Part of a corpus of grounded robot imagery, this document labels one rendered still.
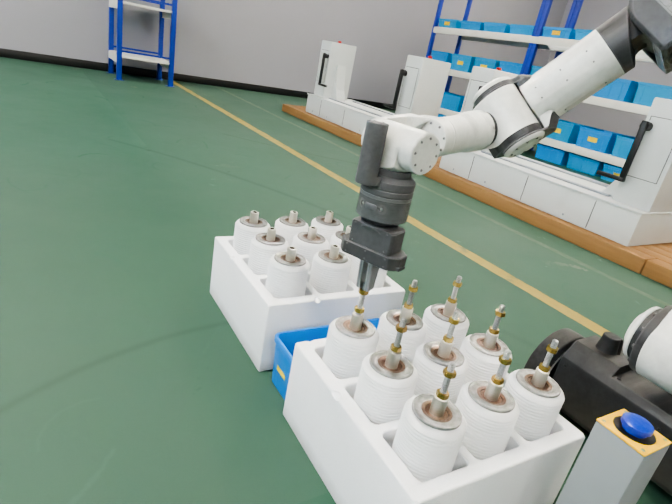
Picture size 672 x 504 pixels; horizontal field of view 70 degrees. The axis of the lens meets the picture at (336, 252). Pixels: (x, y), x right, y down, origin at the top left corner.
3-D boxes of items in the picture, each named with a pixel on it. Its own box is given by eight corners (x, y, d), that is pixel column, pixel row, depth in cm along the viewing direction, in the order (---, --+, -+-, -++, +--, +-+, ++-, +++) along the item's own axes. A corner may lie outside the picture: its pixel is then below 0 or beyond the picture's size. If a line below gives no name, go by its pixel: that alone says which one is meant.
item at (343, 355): (315, 384, 101) (331, 310, 95) (360, 393, 102) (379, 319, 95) (311, 416, 93) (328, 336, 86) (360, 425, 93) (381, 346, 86)
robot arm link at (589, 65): (485, 108, 99) (593, 30, 87) (517, 162, 96) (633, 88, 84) (465, 98, 89) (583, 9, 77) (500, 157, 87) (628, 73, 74)
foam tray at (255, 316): (323, 282, 163) (333, 232, 156) (390, 347, 133) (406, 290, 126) (209, 292, 143) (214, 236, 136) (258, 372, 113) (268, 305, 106)
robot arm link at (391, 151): (386, 184, 86) (401, 119, 82) (431, 204, 79) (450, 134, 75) (337, 185, 79) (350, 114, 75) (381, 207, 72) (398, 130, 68)
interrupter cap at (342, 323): (335, 315, 94) (336, 312, 94) (374, 322, 94) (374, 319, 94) (333, 335, 87) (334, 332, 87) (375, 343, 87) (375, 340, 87)
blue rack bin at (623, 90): (613, 100, 550) (621, 81, 542) (647, 106, 521) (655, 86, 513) (589, 95, 522) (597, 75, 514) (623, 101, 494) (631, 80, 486)
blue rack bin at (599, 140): (597, 147, 571) (603, 129, 563) (628, 156, 542) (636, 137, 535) (573, 144, 543) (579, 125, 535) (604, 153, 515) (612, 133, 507)
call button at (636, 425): (626, 419, 69) (632, 408, 69) (654, 439, 66) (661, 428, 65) (611, 426, 67) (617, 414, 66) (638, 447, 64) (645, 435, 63)
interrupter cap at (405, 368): (389, 386, 76) (390, 382, 76) (359, 359, 82) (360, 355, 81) (422, 374, 81) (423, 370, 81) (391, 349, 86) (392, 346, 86)
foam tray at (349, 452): (423, 380, 122) (442, 319, 115) (551, 508, 92) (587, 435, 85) (281, 413, 102) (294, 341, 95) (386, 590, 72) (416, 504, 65)
